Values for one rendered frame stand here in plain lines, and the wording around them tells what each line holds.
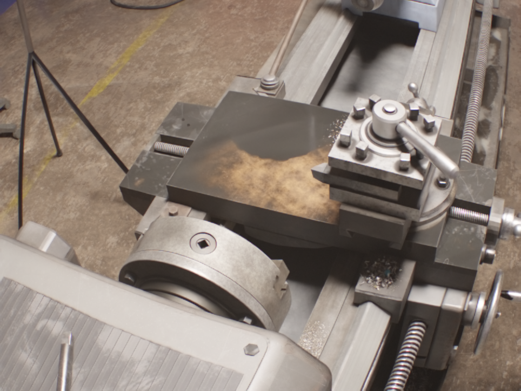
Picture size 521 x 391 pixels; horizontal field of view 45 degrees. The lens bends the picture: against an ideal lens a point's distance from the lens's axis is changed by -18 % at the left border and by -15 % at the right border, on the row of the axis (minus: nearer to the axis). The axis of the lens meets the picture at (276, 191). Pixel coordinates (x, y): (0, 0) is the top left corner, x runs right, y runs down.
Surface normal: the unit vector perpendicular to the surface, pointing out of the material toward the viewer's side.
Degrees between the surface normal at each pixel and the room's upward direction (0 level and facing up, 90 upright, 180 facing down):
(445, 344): 90
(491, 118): 0
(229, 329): 0
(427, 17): 90
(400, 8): 90
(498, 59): 0
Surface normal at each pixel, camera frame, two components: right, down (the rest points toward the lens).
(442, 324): -0.36, 0.69
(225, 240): 0.28, -0.57
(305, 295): -0.21, -0.67
